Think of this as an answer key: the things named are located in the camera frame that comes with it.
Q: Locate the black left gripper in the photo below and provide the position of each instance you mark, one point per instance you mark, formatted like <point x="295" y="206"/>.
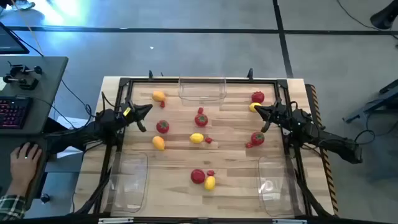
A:
<point x="129" y="114"/>

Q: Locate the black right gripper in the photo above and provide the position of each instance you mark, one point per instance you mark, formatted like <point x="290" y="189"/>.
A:
<point x="281" y="113"/>

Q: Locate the yellow lemon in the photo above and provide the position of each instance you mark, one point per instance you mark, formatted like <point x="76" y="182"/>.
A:
<point x="196" y="138"/>
<point x="252" y="107"/>
<point x="158" y="96"/>
<point x="210" y="183"/>

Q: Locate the red tomato green calyx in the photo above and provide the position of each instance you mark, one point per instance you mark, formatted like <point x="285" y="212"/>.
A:
<point x="197" y="176"/>
<point x="257" y="138"/>
<point x="201" y="120"/>
<point x="162" y="126"/>
<point x="257" y="97"/>

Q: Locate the small red bell pepper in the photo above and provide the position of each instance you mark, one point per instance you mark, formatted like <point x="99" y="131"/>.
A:
<point x="249" y="145"/>
<point x="162" y="104"/>
<point x="208" y="140"/>
<point x="211" y="173"/>
<point x="200" y="110"/>

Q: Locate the orange fruit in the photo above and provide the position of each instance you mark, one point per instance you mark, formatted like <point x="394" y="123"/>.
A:
<point x="158" y="142"/>

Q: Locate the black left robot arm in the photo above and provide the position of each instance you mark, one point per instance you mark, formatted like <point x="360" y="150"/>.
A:
<point x="81" y="137"/>

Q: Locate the person's forearm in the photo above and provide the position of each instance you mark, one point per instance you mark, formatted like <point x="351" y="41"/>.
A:
<point x="11" y="207"/>

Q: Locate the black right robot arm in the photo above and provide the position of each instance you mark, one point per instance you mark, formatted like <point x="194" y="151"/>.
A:
<point x="326" y="138"/>

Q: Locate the black table clamp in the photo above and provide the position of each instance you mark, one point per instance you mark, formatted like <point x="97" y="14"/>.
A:
<point x="250" y="74"/>
<point x="150" y="75"/>

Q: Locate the clear plastic bin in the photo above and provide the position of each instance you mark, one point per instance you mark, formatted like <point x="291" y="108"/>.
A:
<point x="276" y="186"/>
<point x="202" y="91"/>
<point x="127" y="183"/>

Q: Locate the white paper sheet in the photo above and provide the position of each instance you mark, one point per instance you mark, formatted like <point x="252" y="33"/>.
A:
<point x="66" y="122"/>

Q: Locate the yellow black hazard strip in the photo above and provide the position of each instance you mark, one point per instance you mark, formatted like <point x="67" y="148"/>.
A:
<point x="329" y="183"/>

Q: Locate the grey desk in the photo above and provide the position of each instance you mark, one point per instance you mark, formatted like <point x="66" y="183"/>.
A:
<point x="46" y="90"/>

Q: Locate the dark blue metal cart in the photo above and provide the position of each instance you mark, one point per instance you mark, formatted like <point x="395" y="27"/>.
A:
<point x="373" y="105"/>

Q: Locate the black C-clamp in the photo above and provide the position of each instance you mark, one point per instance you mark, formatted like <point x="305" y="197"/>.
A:
<point x="28" y="84"/>
<point x="18" y="70"/>

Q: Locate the black computer mouse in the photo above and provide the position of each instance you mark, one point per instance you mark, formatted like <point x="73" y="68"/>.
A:
<point x="21" y="146"/>

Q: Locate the black backlit keyboard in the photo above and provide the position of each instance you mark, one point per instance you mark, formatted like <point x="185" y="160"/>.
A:
<point x="12" y="112"/>

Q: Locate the black round knob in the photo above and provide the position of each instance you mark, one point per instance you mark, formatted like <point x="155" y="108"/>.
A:
<point x="45" y="198"/>

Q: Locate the person's hand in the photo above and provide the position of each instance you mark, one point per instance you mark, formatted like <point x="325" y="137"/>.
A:
<point x="25" y="169"/>

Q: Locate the black desk monitor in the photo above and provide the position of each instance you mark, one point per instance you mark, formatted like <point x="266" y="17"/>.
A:
<point x="9" y="42"/>

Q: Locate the black floor stand base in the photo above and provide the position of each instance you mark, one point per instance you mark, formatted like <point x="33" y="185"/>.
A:
<point x="385" y="17"/>

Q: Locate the black metal table frame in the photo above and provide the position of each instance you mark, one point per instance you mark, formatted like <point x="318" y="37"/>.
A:
<point x="149" y="81"/>

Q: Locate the silver metal bracket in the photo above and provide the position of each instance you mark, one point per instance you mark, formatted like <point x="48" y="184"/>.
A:
<point x="289" y="221"/>
<point x="115" y="220"/>

